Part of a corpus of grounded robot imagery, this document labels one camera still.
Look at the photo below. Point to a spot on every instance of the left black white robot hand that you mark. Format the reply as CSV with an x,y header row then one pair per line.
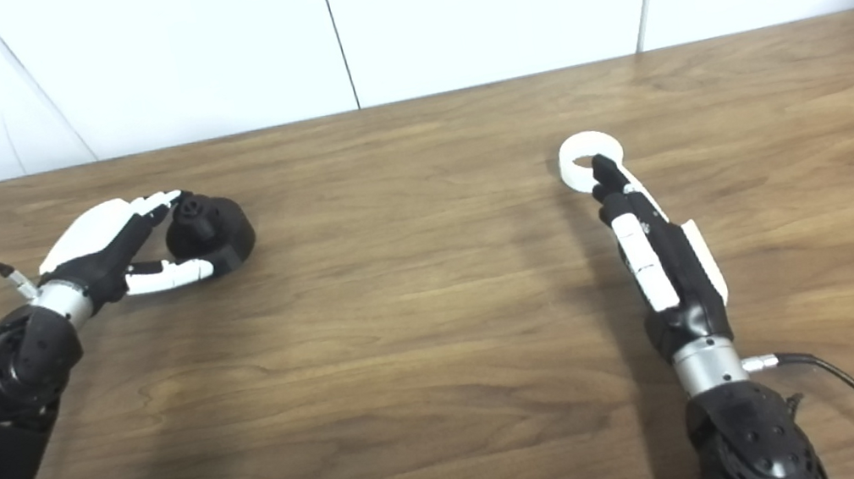
x,y
93,241

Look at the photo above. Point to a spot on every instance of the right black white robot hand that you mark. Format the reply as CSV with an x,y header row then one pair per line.
x,y
686,276

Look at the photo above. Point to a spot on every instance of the round black plastic part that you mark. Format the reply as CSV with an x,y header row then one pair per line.
x,y
225,233

